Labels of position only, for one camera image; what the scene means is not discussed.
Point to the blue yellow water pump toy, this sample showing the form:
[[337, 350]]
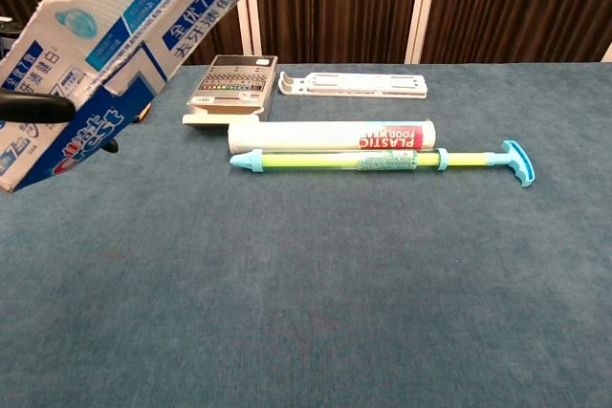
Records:
[[311, 160]]

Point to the white plastic food wrap tube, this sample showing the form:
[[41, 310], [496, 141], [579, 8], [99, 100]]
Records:
[[311, 135]]

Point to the white plastic folding stand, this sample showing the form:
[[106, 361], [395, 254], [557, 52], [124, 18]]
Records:
[[358, 85]]

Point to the grey printed cardboard box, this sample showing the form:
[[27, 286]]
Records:
[[234, 88]]

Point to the blue felt table cover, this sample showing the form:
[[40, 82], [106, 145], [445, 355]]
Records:
[[306, 312]]

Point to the blue white toothpaste box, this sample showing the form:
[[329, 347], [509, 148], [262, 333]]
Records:
[[119, 21]]

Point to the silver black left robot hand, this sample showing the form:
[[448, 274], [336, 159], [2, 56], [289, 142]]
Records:
[[33, 107]]

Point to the white partition frame post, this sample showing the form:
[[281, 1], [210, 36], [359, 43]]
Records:
[[608, 55], [251, 30], [421, 11]]

